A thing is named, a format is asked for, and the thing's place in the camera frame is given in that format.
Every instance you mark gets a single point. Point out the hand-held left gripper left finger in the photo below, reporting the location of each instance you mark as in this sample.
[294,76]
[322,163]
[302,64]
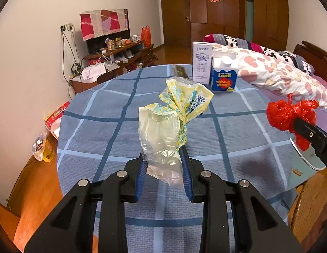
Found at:
[141,181]

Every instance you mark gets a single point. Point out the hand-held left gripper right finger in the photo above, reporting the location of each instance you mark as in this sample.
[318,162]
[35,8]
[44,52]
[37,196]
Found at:
[185,179]

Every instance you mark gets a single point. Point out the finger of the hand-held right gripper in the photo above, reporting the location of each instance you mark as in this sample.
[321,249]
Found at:
[308,133]

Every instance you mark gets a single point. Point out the teal bin with metal rim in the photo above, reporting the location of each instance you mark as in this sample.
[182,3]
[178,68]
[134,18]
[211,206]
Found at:
[308,160]

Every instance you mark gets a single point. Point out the red plastic bag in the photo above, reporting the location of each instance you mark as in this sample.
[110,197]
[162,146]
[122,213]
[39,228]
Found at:
[282,116]

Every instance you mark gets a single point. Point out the yellow white plastic bag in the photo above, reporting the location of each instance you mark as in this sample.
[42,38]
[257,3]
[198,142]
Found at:
[158,126]

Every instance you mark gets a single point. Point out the brown wicker chair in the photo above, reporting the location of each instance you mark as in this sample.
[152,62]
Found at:
[311,203]

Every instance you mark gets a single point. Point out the bed with purple sheet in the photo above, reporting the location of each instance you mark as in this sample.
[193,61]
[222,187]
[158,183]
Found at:
[324,83]

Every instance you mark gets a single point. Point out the blue checked tablecloth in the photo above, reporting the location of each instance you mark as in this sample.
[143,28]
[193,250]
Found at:
[100,126]

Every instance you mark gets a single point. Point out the white quilt pink hearts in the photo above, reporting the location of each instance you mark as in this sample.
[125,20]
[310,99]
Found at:
[271,71]

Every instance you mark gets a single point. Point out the wooden bed headboard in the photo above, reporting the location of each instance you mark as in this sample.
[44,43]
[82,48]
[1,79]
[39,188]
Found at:
[319,58]

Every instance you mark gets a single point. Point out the yellow plastic container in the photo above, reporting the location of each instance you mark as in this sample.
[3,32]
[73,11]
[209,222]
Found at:
[50,151]

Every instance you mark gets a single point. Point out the blue milk carton white cap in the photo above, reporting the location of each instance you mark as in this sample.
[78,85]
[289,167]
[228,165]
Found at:
[224,80]

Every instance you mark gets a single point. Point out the red white cardboard box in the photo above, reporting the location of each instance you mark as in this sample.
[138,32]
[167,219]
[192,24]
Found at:
[56,116]

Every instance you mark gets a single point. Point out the clear bag of scraps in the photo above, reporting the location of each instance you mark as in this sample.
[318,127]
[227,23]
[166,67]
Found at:
[38,146]

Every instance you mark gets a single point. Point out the dark flat snack packet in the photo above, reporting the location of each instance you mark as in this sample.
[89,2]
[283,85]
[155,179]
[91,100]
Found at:
[181,71]

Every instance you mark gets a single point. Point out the striped cow print blanket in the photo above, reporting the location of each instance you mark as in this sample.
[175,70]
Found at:
[240,42]

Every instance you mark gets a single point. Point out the tall white milk carton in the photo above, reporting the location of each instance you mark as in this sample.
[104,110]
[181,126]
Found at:
[202,63]

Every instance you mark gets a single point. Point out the white flat box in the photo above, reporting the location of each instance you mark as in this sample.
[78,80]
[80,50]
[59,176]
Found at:
[96,72]

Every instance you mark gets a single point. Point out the wooden television stand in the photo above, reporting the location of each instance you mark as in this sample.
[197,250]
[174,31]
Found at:
[147,55]

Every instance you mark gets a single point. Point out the small gold lidded jar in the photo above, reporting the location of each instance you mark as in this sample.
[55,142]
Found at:
[118,43]
[111,45]

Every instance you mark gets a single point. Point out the white patterned mug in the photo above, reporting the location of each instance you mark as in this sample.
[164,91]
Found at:
[135,38]

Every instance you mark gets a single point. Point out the black television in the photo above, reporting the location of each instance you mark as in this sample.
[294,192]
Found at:
[100,44]

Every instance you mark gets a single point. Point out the brown wooden wardrobe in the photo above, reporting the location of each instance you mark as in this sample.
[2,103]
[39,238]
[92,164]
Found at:
[229,13]

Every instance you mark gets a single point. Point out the orange plastic bag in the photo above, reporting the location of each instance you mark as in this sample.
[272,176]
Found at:
[146,37]

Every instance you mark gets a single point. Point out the red pink patchwork cover cloth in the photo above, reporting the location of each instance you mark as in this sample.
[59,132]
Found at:
[100,23]

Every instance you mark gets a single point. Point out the brown wooden door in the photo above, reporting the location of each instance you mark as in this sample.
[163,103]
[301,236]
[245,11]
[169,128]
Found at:
[176,15]

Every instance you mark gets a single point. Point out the wall power socket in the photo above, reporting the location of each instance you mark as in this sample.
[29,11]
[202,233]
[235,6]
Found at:
[67,27]

